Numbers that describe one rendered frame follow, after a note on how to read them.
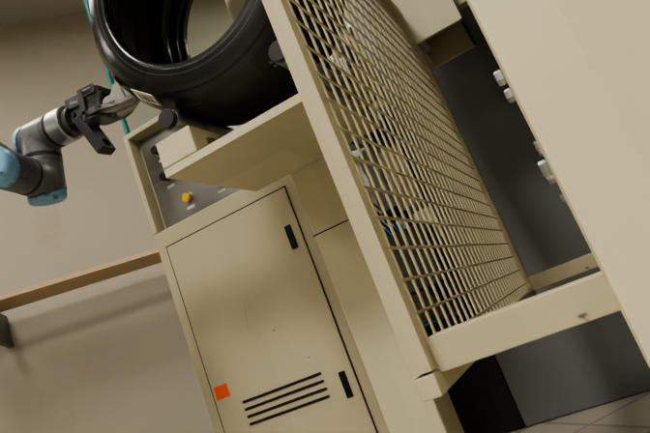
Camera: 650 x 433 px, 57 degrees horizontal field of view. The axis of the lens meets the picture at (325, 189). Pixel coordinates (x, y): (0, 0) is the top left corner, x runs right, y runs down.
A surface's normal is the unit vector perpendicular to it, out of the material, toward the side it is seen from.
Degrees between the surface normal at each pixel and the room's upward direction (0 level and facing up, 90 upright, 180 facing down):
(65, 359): 90
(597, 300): 90
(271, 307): 90
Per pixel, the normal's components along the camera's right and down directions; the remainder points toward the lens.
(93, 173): 0.24, -0.33
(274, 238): -0.40, -0.08
